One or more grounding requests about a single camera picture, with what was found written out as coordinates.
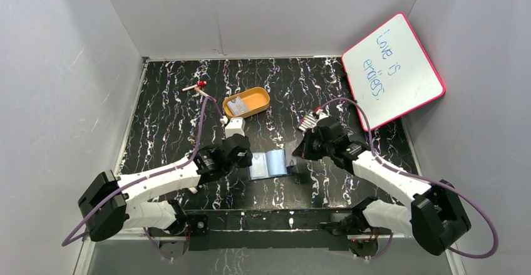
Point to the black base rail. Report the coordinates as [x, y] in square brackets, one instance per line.
[204, 230]

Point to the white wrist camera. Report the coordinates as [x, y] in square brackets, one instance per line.
[320, 114]
[232, 126]

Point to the blue leather card holder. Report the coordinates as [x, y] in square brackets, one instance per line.
[276, 164]

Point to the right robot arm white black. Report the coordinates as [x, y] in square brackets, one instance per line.
[430, 213]

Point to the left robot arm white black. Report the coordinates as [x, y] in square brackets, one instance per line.
[112, 203]

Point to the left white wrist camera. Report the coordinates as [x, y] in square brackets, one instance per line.
[232, 126]

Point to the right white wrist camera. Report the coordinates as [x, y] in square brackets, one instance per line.
[320, 114]

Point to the orange oval tray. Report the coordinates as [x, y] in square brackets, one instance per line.
[257, 99]

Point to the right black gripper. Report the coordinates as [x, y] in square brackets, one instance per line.
[303, 150]

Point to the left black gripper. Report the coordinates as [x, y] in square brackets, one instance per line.
[242, 156]

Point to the pink framed whiteboard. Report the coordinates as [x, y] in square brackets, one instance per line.
[390, 73]

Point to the pack of coloured markers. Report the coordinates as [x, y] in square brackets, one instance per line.
[308, 121]

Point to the white marker pen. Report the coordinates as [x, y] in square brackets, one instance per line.
[201, 92]

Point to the red capped marker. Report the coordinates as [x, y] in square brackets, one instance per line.
[199, 84]

